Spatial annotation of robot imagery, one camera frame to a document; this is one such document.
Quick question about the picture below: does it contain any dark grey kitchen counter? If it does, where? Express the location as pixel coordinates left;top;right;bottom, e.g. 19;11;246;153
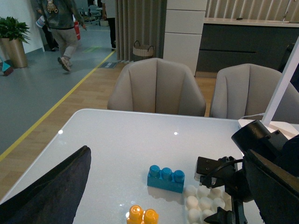
197;20;299;72

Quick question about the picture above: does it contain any beige right chair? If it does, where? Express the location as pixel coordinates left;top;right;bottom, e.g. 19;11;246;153
209;63;299;122

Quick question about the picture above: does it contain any beige left chair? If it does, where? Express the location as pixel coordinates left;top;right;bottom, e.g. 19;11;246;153
107;58;206;117

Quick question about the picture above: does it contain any potted green plant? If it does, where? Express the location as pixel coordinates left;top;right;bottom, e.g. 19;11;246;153
0;16;30;68

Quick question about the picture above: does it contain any white lamp cable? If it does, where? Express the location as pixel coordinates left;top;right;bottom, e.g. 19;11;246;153
239;112;267;120

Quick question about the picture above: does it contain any white desk lamp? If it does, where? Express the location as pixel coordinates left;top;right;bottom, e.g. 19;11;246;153
237;37;299;140

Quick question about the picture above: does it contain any beige chair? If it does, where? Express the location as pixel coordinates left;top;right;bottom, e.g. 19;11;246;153
107;58;206;117
209;63;299;122

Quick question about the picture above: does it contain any blue three-stud block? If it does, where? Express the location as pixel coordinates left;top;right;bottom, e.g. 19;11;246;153
147;165;185;193

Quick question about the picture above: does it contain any walking person in jacket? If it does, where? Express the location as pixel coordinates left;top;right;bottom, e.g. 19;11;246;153
36;0;86;71

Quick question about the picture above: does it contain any yellow two-stud block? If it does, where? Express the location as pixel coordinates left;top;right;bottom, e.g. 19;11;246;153
126;205;159;224

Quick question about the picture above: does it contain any woven basket with handles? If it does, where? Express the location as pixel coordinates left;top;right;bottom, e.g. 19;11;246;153
133;40;154;62

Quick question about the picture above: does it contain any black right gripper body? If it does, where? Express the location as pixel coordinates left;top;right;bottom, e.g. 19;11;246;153
194;120;299;224

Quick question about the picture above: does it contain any white tall cabinet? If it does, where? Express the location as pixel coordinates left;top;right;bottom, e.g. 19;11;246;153
163;0;207;74

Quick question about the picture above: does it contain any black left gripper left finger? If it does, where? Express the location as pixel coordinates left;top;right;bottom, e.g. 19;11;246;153
0;146;91;224

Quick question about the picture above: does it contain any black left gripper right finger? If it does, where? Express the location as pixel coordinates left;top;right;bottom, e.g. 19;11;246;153
243;150;299;224

